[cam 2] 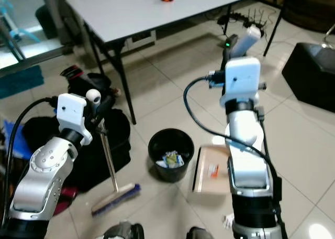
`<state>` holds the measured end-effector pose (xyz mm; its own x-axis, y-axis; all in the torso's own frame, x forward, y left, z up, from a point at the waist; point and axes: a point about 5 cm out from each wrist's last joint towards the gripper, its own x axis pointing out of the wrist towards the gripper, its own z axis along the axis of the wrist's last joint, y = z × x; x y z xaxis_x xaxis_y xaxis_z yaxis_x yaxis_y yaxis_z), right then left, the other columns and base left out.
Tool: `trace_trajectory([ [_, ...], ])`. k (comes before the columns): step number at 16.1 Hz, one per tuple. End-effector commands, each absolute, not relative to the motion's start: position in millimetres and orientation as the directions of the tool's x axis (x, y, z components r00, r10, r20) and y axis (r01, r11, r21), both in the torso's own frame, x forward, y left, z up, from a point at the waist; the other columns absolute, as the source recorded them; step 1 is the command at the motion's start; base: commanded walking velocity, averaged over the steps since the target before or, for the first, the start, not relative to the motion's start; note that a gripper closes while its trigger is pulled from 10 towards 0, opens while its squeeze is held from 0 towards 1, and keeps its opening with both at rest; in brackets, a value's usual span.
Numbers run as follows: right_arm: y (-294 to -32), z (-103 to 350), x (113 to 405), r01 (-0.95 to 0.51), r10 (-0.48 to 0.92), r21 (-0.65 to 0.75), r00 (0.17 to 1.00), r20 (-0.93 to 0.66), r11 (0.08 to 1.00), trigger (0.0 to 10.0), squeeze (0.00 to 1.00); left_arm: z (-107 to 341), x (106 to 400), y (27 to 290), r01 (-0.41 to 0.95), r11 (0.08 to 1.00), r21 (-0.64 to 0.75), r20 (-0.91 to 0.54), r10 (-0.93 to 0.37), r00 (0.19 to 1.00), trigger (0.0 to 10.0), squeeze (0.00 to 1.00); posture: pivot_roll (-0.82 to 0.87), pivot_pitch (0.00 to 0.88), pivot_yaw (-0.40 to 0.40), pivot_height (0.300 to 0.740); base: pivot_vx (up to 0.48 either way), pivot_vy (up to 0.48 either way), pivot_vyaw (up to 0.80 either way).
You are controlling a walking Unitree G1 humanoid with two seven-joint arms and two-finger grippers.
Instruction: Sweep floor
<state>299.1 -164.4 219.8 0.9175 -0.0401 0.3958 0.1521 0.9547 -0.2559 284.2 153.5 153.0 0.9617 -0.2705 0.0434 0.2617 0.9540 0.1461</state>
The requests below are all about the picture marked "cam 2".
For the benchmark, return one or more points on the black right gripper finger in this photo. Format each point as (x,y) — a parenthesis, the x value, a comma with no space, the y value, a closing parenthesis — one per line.
(229,42)

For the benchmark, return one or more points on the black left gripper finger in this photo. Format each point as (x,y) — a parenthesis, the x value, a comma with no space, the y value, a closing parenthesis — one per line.
(107,105)

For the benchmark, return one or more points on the broom with purple bristles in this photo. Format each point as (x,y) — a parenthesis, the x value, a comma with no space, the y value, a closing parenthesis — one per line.
(110,160)

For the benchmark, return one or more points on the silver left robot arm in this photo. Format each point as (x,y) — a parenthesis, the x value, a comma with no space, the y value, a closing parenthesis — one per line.
(39,181)

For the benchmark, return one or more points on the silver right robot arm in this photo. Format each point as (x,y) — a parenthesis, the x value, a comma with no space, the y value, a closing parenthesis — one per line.
(246,165)

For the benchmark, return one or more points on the teal floor mat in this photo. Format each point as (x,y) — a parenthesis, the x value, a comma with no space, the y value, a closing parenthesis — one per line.
(21,82)

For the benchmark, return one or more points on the black box with green light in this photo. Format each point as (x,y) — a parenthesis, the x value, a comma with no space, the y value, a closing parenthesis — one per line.
(229,41)

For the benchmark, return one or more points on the black router with antennas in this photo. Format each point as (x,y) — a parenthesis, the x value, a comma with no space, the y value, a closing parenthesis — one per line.
(254,23)

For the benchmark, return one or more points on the black and red case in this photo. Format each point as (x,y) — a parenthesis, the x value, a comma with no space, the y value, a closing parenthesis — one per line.
(81,82)

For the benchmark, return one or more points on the large black bag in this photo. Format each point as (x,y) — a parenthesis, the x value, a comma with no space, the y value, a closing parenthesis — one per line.
(120,144)

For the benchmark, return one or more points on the black round waste bin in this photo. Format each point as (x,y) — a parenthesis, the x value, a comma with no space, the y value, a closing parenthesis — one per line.
(158,171)

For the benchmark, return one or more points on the crumpled wrapper trash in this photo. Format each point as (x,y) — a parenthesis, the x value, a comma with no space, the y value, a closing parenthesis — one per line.
(170,159)

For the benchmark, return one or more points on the black square ottoman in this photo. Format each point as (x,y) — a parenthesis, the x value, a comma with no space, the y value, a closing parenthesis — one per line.
(311,76)

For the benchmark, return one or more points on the blue cloth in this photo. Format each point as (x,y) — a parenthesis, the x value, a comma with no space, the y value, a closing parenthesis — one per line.
(13,139)

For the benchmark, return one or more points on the dark wooden cabinet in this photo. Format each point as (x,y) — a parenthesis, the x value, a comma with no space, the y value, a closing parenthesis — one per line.
(311,6)

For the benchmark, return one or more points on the light blue stand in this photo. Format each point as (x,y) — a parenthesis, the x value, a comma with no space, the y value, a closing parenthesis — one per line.
(18,32)

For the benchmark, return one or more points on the white folding table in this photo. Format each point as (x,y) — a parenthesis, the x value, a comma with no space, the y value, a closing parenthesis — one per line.
(136,8)

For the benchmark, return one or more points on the black rounded bin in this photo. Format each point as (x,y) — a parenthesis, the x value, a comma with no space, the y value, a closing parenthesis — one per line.
(47,23)

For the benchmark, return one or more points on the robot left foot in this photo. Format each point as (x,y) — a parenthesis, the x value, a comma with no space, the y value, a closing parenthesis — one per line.
(125,231)

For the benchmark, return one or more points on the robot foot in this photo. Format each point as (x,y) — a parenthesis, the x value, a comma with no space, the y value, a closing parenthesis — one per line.
(125,231)
(200,234)

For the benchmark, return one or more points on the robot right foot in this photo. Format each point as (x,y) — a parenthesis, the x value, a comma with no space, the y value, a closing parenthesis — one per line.
(200,234)

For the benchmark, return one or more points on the white crumpled paper scrap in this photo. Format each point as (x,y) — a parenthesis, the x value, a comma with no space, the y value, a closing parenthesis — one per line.
(228,221)

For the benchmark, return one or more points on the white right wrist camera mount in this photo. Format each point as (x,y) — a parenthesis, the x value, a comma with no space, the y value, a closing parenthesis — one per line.
(241,79)

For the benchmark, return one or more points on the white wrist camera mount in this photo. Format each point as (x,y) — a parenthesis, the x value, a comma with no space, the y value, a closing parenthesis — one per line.
(241,79)
(70,110)

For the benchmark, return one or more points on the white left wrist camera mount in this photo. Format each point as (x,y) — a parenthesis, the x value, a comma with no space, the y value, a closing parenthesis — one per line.
(70,110)

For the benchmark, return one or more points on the chrome chair frame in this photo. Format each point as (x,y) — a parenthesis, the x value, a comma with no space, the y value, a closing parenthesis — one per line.
(328,39)

